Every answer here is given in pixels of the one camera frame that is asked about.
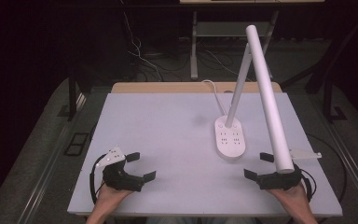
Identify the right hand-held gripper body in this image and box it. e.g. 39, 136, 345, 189
256, 148, 323, 191

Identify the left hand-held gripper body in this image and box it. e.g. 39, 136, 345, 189
94, 147, 145, 192

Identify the person's left hand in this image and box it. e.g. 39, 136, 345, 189
96, 183, 134, 209

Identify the person's right hand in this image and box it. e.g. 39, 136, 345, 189
267, 183, 313, 213

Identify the white desk lamp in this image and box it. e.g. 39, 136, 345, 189
213, 24, 296, 175

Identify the black metal stand leg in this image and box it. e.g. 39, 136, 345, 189
322, 77, 349, 123
66, 66, 79, 122

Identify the grey metal stand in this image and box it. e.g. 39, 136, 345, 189
189, 10, 280, 80

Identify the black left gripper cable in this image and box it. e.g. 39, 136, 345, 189
89, 153, 107, 205

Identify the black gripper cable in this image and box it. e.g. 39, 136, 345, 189
89, 153, 107, 205
299, 168, 318, 203

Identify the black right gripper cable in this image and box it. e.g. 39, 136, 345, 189
299, 168, 318, 203

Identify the black rectangular frame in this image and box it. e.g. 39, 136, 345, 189
63, 132, 90, 157

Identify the long black floor cable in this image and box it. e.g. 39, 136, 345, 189
306, 133, 348, 204

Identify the metal floor rail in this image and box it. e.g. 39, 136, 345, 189
307, 92, 358, 216
17, 92, 89, 224

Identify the white lamp cable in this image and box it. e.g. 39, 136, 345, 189
200, 79, 228, 117

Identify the thin white cable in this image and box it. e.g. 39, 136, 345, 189
120, 0, 164, 82

